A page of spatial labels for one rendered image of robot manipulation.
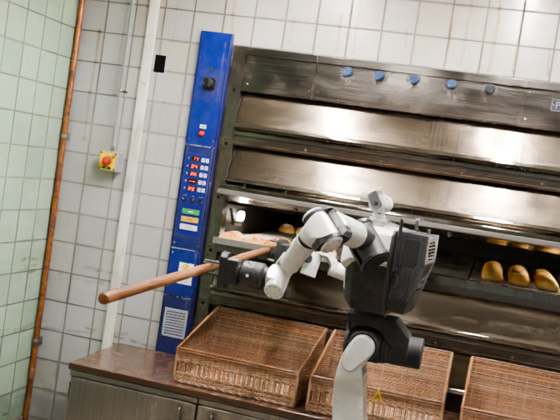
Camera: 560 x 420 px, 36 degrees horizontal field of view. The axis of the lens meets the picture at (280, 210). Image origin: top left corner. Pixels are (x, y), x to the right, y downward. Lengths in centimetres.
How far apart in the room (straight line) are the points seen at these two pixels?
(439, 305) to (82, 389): 163
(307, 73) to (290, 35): 20
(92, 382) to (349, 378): 126
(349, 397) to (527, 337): 110
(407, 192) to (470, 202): 28
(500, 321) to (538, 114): 93
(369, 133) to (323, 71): 37
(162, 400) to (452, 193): 157
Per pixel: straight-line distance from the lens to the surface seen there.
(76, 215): 446
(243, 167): 413
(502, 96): 399
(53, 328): 457
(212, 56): 419
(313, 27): 412
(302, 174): 405
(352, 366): 311
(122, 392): 384
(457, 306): 400
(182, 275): 258
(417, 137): 397
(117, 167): 429
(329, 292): 405
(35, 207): 438
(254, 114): 413
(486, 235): 380
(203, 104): 418
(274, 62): 415
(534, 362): 402
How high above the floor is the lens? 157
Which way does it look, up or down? 3 degrees down
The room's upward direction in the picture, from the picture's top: 9 degrees clockwise
